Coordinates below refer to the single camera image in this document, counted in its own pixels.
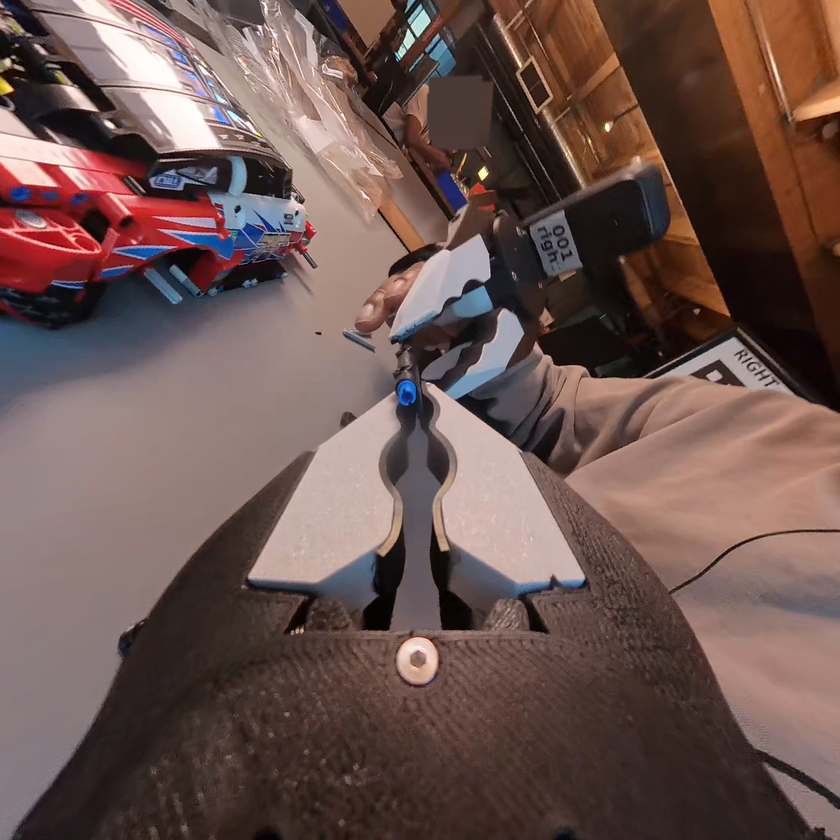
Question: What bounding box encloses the long black lego axle assembly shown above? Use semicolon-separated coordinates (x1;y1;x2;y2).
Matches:
392;340;421;389

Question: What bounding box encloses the black earbud with cable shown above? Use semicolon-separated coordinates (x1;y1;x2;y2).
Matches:
668;528;840;595

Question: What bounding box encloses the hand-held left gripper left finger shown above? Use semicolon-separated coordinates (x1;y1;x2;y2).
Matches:
247;387;414;616

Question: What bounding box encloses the person's right forearm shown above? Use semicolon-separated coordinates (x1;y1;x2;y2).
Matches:
469;344;840;526

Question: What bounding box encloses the small blue storage crate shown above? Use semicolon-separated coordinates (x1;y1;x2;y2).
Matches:
436;168;471;211

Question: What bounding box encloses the person's right hand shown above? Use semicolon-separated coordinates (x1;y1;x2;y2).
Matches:
354;244;473;358

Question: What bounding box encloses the red white lego race car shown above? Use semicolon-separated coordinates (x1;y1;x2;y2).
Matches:
0;0;320;329

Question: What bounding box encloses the clear plastic bag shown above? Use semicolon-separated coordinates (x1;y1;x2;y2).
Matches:
239;0;405;224

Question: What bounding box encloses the person's beige sweatshirt torso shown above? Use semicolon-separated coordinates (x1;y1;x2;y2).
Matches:
669;512;840;834

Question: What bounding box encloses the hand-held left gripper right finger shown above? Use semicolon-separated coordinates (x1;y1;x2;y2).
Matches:
420;382;587;618

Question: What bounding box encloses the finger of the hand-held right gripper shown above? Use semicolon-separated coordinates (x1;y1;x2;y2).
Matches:
420;306;526;400
388;234;494;344

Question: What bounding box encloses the black white marker board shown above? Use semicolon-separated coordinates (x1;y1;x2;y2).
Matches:
645;326;824;403

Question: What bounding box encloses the wooden shelf unit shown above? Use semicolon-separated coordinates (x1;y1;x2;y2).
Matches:
486;0;840;395

